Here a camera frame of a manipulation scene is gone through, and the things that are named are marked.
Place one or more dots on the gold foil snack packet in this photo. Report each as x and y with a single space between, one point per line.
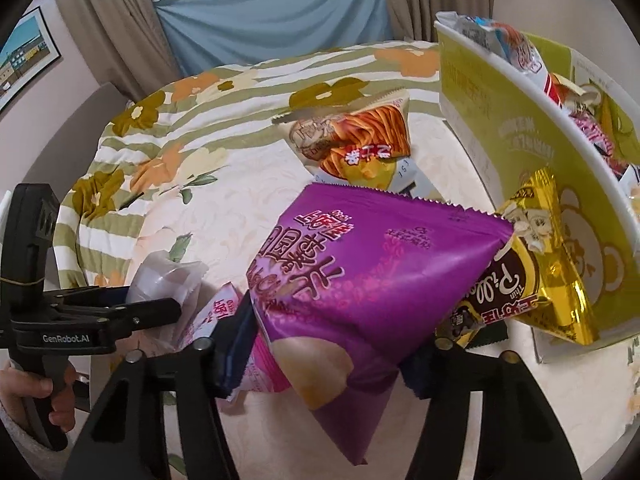
545 240

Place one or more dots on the orange noodle snack packet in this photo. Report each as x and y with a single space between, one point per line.
360 135

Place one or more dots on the grey padded headboard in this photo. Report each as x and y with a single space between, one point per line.
60 135

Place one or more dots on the red blue white snack packet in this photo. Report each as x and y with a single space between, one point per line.
520 52

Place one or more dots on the framed wall picture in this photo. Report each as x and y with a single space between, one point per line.
25 55

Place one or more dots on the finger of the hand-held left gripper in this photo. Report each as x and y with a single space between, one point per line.
95 294
150 311

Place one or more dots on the light blue hanging cloth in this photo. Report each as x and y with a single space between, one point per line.
270 20

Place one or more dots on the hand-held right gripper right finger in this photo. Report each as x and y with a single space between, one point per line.
417 380

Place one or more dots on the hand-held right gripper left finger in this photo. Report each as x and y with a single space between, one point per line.
235 345

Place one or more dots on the pink snack packet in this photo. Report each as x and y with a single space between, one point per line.
270 375
595 135

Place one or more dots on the orange and white snack packet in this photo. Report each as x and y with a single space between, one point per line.
565 92

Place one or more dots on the green striped floral blanket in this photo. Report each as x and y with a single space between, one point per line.
200 110

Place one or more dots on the translucent white packet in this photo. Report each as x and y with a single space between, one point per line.
165 280

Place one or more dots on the person's left hand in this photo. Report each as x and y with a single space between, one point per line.
25 395

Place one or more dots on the purple chip bag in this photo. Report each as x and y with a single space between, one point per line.
360 285

